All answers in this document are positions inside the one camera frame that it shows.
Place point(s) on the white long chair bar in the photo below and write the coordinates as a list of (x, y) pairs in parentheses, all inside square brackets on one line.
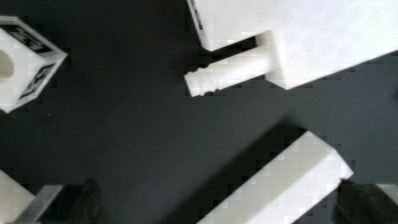
[(288, 186)]

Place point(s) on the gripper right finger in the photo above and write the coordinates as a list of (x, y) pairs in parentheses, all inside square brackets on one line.
[(366, 204)]

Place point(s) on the white U-shaped boundary frame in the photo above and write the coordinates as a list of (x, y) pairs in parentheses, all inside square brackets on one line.
[(14, 198)]

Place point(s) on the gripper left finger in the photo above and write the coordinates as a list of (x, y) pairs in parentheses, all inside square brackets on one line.
[(87, 213)]

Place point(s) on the white tagged cube nut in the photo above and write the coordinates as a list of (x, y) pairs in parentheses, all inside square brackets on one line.
[(30, 59)]

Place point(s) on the white chair seat block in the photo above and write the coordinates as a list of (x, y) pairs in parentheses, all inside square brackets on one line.
[(318, 36)]

